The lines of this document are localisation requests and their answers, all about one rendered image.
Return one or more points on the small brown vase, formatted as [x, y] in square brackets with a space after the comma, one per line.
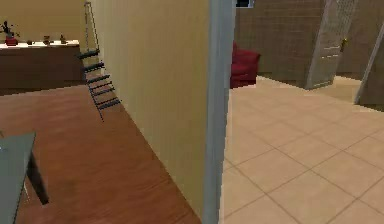
[46, 40]

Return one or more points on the small brown cup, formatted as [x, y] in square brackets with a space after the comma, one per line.
[29, 42]

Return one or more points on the red pot with dark plant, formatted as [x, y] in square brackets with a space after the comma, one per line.
[10, 37]

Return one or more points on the red armchair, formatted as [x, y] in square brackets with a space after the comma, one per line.
[243, 66]

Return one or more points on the small brown bottle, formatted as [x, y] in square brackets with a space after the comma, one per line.
[63, 39]

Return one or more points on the dark framed wall picture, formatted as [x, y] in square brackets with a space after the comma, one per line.
[244, 3]

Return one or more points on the grey table with black legs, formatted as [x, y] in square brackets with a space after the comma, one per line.
[13, 166]

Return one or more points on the brown wooden counter cabinet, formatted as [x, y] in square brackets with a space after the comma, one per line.
[36, 65]

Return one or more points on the dark ladder shelf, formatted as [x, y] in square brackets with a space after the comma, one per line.
[98, 78]

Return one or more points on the grey room door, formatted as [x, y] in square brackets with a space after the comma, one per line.
[328, 43]

